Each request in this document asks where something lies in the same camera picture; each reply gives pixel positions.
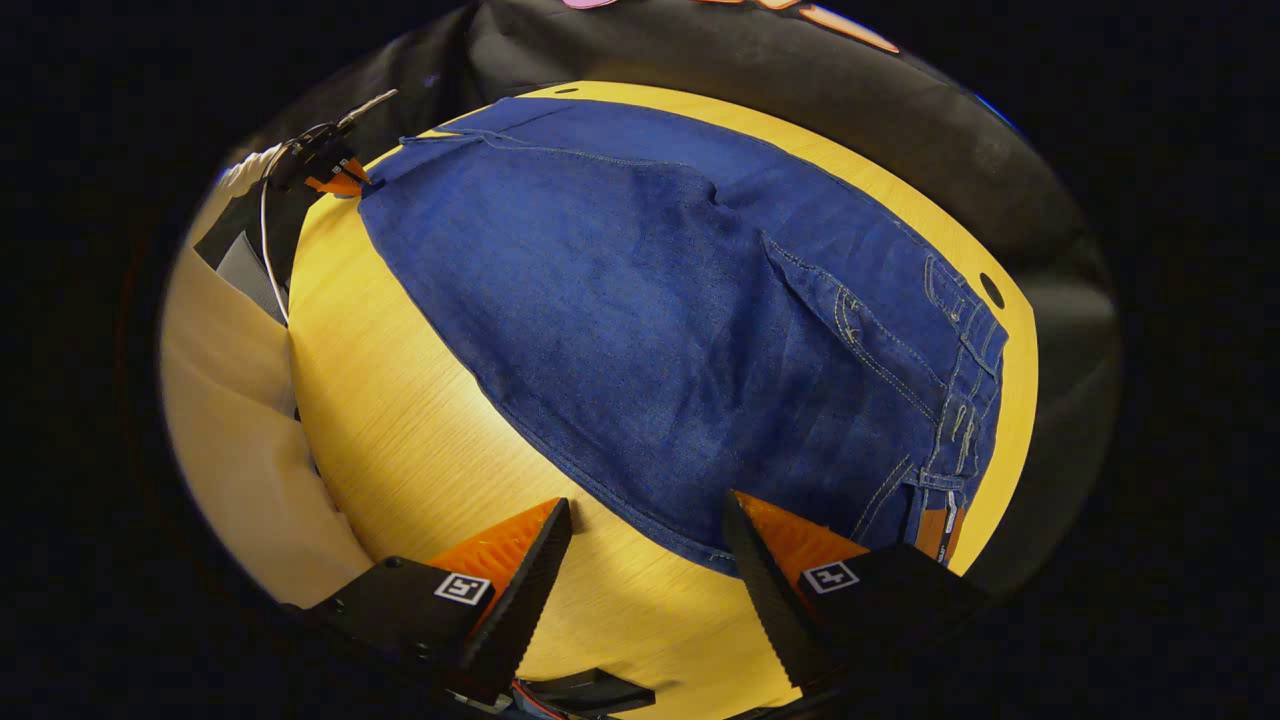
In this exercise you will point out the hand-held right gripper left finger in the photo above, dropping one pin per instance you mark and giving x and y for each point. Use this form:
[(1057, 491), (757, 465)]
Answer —
[(525, 590)]

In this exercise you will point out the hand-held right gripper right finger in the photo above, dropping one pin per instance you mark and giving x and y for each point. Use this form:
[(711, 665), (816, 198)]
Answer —
[(772, 600)]

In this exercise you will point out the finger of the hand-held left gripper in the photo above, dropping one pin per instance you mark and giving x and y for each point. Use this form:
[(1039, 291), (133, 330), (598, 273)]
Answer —
[(340, 182)]

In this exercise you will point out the blue denim jeans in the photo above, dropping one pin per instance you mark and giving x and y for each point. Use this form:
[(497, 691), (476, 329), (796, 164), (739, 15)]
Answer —
[(660, 330)]

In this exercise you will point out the person's beige clothing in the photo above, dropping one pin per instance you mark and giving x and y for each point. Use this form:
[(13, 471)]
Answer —
[(240, 440)]

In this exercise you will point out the black backdrop cloth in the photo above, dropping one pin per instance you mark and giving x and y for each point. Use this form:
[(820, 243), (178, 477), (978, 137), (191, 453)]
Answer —
[(900, 110)]

